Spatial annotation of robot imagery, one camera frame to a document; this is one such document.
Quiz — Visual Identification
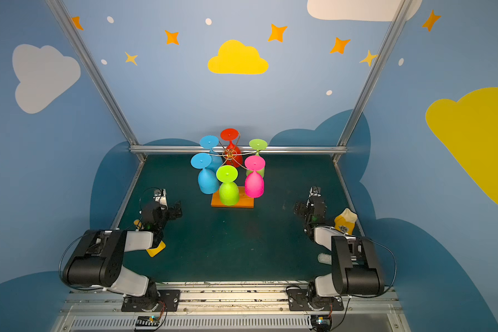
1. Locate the yellow toy shovel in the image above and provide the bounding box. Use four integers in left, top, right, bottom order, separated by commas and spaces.
134, 219, 166, 257

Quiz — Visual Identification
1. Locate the right small circuit board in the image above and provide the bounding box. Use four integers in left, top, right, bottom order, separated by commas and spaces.
310, 315, 332, 332

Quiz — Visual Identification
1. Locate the wooden base wire glass rack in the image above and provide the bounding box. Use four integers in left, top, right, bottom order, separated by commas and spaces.
211, 146, 255, 208

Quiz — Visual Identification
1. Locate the front blue wine glass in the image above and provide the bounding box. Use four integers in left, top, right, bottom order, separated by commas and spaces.
190, 152, 220, 194

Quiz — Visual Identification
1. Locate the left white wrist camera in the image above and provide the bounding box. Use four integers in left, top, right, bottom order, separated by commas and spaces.
153, 189, 167, 206

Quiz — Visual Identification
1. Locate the yellow black work glove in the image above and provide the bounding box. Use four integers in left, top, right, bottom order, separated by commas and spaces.
334, 208, 358, 235

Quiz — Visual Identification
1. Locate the red wine glass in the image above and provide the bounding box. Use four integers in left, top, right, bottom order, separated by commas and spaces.
221, 128, 243, 168

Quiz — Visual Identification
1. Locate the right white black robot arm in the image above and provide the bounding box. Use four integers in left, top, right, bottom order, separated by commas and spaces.
294, 194, 385, 297

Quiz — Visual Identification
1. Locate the aluminium rail base frame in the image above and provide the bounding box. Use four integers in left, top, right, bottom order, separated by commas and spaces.
52, 281, 410, 331

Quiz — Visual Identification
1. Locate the left small circuit board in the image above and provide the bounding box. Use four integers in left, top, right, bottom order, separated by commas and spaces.
133, 316, 161, 331

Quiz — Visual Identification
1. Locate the aluminium frame post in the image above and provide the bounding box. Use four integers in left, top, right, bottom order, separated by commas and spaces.
46, 0, 139, 147
333, 0, 413, 166

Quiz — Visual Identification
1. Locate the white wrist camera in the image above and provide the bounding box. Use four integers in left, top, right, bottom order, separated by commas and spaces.
153, 189, 167, 206
309, 186, 321, 196

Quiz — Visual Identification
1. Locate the back aluminium crossbar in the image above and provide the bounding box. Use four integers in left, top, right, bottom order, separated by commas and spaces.
129, 145, 347, 155

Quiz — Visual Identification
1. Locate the right aluminium frame post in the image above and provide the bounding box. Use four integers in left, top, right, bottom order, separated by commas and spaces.
333, 0, 413, 166

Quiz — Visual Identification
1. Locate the small circuit board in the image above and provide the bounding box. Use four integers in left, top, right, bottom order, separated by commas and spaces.
310, 315, 332, 332
133, 316, 161, 331

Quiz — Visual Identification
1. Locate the green wine glass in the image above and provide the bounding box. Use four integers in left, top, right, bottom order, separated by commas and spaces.
217, 165, 239, 206
246, 138, 268, 178

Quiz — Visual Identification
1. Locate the white cleaning brush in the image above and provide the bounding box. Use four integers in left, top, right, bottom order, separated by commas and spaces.
318, 253, 332, 265

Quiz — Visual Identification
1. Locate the back blue wine glass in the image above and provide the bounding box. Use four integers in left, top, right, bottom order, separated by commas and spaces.
199, 136, 224, 173

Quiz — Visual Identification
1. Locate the blue wine glass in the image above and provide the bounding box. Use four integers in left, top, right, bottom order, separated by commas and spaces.
199, 136, 224, 173
190, 152, 220, 194

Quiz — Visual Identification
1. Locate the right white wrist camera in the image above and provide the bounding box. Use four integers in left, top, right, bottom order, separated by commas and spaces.
309, 186, 321, 196

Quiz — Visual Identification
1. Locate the pink wine glass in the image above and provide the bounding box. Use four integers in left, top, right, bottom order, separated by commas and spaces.
245, 156, 266, 199

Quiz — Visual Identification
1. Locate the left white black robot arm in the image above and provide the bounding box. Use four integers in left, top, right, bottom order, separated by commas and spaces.
58, 201, 183, 297

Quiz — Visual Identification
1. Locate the left aluminium frame post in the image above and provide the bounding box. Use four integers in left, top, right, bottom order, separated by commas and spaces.
46, 0, 139, 147

